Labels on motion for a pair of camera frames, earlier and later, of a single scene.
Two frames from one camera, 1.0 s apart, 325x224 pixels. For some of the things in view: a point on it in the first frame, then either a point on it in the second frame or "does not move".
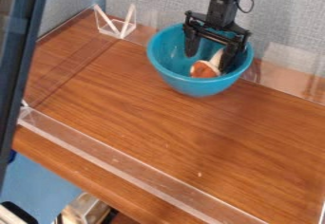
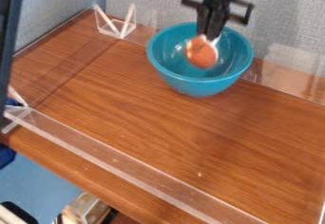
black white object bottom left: x=12 y=214 does not move
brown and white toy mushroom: x=207 y=68 -> x=201 y=50
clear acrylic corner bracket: x=112 y=27 does not move
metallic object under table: x=86 y=210 does not move
